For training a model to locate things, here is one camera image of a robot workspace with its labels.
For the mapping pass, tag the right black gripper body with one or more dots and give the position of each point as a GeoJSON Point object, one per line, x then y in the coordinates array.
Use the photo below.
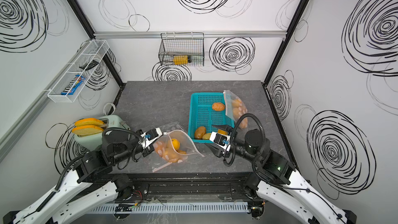
{"type": "Point", "coordinates": [238, 146]}

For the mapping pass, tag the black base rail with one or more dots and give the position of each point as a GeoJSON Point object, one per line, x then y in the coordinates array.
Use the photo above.
{"type": "Point", "coordinates": [223, 186]}

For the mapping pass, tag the lower toast slice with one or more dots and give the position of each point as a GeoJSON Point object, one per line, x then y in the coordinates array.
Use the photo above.
{"type": "Point", "coordinates": [87, 130]}

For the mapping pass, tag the potato top right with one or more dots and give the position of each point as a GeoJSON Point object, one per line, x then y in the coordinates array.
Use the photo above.
{"type": "Point", "coordinates": [218, 106]}

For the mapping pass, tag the black wire wall basket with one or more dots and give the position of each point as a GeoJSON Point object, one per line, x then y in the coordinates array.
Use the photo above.
{"type": "Point", "coordinates": [182, 43]}

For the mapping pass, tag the blue candy packet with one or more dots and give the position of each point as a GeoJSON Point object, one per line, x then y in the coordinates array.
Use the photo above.
{"type": "Point", "coordinates": [74, 84]}

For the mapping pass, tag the yellow item in basket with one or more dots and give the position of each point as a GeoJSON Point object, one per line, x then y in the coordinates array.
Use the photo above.
{"type": "Point", "coordinates": [181, 60]}

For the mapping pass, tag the clear zipper bag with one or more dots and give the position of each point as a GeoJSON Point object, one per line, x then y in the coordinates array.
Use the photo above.
{"type": "Point", "coordinates": [186, 144]}
{"type": "Point", "coordinates": [172, 126]}
{"type": "Point", "coordinates": [228, 97]}

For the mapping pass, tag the potato right middle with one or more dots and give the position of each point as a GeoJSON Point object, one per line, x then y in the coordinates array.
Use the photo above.
{"type": "Point", "coordinates": [222, 132]}

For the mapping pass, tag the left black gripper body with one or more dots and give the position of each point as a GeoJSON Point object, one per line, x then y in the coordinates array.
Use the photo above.
{"type": "Point", "coordinates": [134, 148]}

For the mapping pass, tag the black remote control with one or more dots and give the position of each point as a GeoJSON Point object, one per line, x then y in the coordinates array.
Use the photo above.
{"type": "Point", "coordinates": [89, 66]}

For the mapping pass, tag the teal plastic basket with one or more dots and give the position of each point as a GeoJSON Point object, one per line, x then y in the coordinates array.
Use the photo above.
{"type": "Point", "coordinates": [202, 115]}

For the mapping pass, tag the potato bagged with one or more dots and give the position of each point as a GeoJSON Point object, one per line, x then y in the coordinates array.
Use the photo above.
{"type": "Point", "coordinates": [238, 110]}
{"type": "Point", "coordinates": [159, 148]}

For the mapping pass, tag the potato bottom left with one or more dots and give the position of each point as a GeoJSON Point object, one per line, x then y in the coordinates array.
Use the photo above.
{"type": "Point", "coordinates": [199, 133]}

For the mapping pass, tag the potato large middle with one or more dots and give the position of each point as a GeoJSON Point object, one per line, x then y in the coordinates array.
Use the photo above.
{"type": "Point", "coordinates": [175, 144]}

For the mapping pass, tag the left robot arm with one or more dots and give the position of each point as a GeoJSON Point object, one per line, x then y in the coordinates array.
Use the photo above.
{"type": "Point", "coordinates": [58, 205]}

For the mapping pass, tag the toast slice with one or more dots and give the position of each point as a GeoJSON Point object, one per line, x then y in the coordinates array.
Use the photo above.
{"type": "Point", "coordinates": [87, 130]}
{"type": "Point", "coordinates": [89, 121]}

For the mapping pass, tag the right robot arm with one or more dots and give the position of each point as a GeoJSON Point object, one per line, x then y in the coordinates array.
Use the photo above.
{"type": "Point", "coordinates": [276, 180]}

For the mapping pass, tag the mint green toaster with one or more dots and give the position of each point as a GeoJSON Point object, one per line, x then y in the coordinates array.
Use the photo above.
{"type": "Point", "coordinates": [92, 141]}

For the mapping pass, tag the upper toast slice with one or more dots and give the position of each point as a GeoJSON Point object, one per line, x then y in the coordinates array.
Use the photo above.
{"type": "Point", "coordinates": [89, 121]}

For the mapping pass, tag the white slotted cable duct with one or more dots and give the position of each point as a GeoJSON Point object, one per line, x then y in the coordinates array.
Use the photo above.
{"type": "Point", "coordinates": [172, 208]}

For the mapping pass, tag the white wire shelf basket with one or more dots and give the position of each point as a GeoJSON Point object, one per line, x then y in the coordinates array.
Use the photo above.
{"type": "Point", "coordinates": [90, 50]}

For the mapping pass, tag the potato centre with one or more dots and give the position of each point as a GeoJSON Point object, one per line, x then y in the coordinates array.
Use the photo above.
{"type": "Point", "coordinates": [174, 157]}

